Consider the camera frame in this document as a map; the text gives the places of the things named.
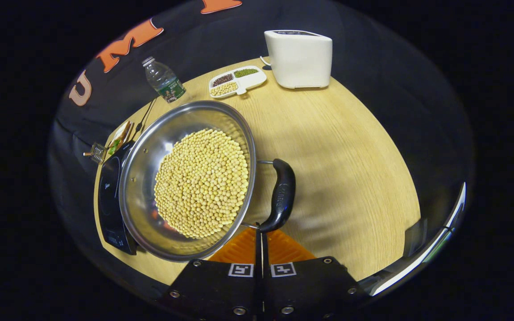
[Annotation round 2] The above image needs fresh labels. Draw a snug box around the small white plate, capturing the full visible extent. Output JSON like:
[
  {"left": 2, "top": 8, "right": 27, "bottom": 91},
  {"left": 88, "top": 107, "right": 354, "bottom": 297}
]
[{"left": 107, "top": 120, "right": 136, "bottom": 156}]

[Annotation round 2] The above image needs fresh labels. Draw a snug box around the pile of yellow soybeans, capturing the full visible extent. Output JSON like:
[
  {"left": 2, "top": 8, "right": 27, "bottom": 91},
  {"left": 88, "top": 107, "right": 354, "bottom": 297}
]
[{"left": 153, "top": 128, "right": 250, "bottom": 239}]

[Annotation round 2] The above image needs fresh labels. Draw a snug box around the metal wire holder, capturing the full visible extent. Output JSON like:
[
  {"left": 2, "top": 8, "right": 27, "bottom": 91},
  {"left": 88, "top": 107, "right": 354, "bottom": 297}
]
[{"left": 90, "top": 142, "right": 107, "bottom": 165}]

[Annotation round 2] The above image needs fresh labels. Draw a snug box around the clear plastic water bottle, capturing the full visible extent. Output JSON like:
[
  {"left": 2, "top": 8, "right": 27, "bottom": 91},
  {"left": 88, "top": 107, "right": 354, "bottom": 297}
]
[{"left": 142, "top": 56, "right": 187, "bottom": 104}]

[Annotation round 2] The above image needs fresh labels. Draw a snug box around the white divided dish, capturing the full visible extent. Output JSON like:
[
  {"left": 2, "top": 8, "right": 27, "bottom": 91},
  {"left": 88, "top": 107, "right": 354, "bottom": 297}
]
[{"left": 208, "top": 66, "right": 268, "bottom": 99}]

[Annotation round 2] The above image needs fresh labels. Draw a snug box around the stainless steel pot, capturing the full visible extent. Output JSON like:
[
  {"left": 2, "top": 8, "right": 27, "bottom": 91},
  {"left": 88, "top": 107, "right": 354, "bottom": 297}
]
[{"left": 119, "top": 100, "right": 297, "bottom": 262}]

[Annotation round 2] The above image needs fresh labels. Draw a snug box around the white toaster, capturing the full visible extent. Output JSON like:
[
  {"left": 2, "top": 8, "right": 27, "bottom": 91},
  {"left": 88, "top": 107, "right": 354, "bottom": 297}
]
[{"left": 264, "top": 29, "right": 333, "bottom": 90}]

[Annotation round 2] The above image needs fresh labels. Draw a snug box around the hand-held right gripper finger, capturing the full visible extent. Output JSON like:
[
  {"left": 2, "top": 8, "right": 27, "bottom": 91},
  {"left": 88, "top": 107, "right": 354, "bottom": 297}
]
[
  {"left": 262, "top": 227, "right": 369, "bottom": 321},
  {"left": 158, "top": 224, "right": 263, "bottom": 321}
]

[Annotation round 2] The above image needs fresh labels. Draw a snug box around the black power cable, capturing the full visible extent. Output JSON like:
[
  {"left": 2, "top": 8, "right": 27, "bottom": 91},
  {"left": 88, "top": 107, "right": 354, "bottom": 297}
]
[{"left": 132, "top": 96, "right": 158, "bottom": 139}]

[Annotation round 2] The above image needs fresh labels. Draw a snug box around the black induction cooktop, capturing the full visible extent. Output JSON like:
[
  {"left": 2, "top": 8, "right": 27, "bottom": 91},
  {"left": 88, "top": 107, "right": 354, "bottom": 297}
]
[{"left": 98, "top": 140, "right": 141, "bottom": 256}]

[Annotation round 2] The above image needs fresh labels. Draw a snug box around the black backdrop cloth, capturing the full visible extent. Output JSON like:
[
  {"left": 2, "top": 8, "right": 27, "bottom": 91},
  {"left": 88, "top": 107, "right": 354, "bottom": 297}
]
[{"left": 47, "top": 0, "right": 476, "bottom": 286}]

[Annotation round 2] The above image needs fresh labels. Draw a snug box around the small soybean portion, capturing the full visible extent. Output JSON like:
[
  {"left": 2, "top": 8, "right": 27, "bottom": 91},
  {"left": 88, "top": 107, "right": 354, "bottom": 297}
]
[{"left": 211, "top": 82, "right": 239, "bottom": 97}]

